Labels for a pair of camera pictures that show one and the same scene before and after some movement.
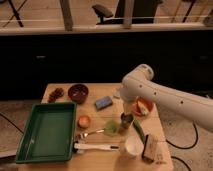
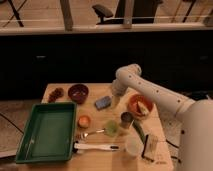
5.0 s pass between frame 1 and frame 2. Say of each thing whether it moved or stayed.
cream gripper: moved
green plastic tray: stayed
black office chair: stayed
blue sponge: stayed
